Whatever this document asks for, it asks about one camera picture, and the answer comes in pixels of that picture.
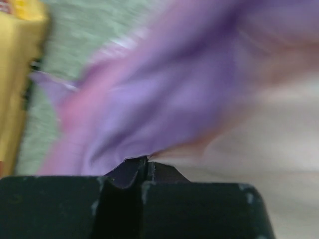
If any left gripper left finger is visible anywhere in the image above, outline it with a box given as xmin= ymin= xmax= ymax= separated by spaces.
xmin=0 ymin=157 xmax=147 ymax=239

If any pink purple Elsa pillowcase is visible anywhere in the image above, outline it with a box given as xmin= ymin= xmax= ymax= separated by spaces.
xmin=29 ymin=0 xmax=319 ymax=239

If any yellow car-print folded pillow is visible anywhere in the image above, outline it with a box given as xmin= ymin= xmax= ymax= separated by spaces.
xmin=0 ymin=0 xmax=50 ymax=177

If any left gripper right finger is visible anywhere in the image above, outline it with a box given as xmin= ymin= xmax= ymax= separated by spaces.
xmin=141 ymin=162 xmax=275 ymax=239

